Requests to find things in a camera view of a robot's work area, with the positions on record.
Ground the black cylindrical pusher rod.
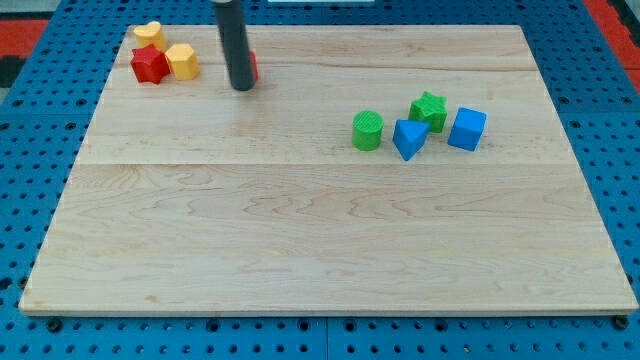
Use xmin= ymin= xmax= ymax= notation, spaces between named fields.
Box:
xmin=212 ymin=0 xmax=255 ymax=91

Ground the red circle block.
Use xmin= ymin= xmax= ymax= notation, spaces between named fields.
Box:
xmin=249 ymin=50 xmax=259 ymax=82

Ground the yellow heart block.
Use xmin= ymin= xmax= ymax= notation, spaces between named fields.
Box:
xmin=133 ymin=21 xmax=167 ymax=52

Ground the yellow hexagon block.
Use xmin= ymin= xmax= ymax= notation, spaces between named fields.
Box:
xmin=165 ymin=43 xmax=200 ymax=81

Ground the red star block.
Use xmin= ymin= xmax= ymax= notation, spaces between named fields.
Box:
xmin=130 ymin=45 xmax=170 ymax=84

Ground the green cylinder block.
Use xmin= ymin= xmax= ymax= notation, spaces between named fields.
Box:
xmin=352 ymin=110 xmax=384 ymax=151

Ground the blue triangle block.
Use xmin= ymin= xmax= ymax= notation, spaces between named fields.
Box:
xmin=392 ymin=119 xmax=430 ymax=161

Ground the green star block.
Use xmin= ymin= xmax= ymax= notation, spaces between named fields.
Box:
xmin=408 ymin=92 xmax=448 ymax=133

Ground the light wooden board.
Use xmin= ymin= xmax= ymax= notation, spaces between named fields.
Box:
xmin=19 ymin=25 xmax=638 ymax=317

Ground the blue cube block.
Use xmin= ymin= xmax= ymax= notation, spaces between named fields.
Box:
xmin=447 ymin=107 xmax=487 ymax=151

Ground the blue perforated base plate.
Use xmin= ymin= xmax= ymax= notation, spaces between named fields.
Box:
xmin=1 ymin=0 xmax=639 ymax=359

